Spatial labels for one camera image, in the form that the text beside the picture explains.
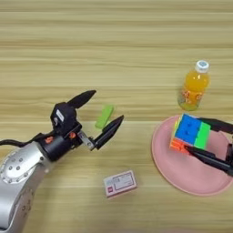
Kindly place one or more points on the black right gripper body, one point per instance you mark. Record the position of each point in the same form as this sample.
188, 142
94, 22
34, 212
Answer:
230, 154

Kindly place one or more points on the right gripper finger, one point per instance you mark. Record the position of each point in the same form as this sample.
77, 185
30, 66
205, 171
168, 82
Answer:
212, 160
221, 126

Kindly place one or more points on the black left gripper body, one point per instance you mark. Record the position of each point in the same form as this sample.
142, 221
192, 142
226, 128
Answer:
57, 147

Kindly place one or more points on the white and pink card box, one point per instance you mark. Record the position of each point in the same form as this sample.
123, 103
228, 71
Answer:
119, 183

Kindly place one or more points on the pink round plate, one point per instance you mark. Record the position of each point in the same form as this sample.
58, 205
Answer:
188, 176

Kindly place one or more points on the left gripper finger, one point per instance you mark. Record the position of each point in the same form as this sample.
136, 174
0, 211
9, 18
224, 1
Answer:
81, 99
107, 133

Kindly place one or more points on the orange juice bottle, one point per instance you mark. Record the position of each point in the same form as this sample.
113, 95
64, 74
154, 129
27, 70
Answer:
194, 85

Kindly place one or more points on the multicoloured puzzle cube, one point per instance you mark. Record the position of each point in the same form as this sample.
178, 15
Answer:
189, 130

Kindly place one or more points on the green rectangular block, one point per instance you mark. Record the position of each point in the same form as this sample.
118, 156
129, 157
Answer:
104, 116

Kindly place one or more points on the left gripper labelled black box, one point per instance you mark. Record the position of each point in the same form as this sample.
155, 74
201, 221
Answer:
65, 118

